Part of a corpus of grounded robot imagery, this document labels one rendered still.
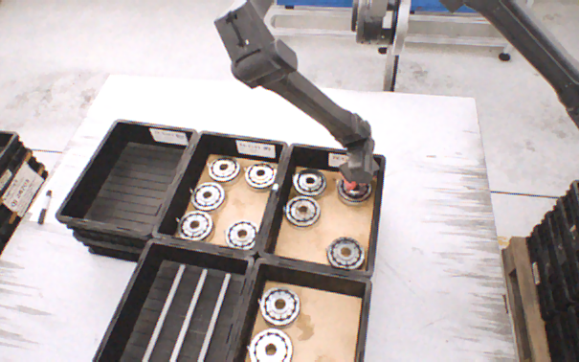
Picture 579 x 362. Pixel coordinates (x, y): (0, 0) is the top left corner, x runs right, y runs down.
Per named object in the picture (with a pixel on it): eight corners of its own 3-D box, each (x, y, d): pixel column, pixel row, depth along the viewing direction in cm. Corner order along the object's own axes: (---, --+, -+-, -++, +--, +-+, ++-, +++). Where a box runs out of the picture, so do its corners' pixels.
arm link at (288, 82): (276, 30, 74) (230, 54, 80) (277, 57, 72) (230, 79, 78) (373, 119, 108) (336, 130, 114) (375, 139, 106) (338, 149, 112)
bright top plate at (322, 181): (299, 167, 134) (299, 165, 133) (329, 172, 132) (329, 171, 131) (290, 192, 128) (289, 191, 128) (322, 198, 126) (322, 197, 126)
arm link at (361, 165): (365, 116, 105) (335, 125, 110) (363, 150, 99) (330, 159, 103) (384, 145, 113) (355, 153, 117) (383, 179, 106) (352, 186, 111)
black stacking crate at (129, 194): (128, 142, 150) (116, 119, 141) (206, 153, 145) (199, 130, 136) (72, 238, 128) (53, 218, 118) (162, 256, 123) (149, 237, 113)
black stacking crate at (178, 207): (207, 153, 145) (200, 130, 136) (290, 166, 140) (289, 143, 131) (163, 256, 123) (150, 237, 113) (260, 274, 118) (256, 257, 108)
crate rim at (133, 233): (118, 123, 142) (115, 118, 140) (200, 134, 137) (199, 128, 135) (55, 222, 120) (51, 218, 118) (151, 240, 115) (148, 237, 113)
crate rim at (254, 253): (201, 134, 137) (199, 128, 135) (290, 147, 132) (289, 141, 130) (151, 240, 115) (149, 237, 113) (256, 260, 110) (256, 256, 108)
